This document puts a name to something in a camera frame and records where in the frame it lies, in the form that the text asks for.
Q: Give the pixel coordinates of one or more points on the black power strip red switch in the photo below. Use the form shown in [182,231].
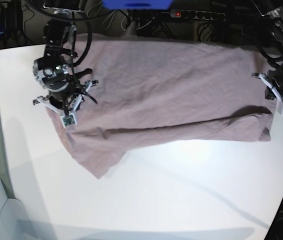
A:
[197,15]

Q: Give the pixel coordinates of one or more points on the blue box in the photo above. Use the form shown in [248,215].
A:
[137,4]

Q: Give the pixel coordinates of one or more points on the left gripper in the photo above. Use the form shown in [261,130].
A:
[276,78]

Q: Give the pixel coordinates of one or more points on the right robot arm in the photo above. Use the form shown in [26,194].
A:
[55,70]

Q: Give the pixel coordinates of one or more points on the mauve t-shirt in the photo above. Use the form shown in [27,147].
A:
[152,92]

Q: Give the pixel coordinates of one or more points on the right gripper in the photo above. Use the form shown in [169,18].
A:
[60,88]

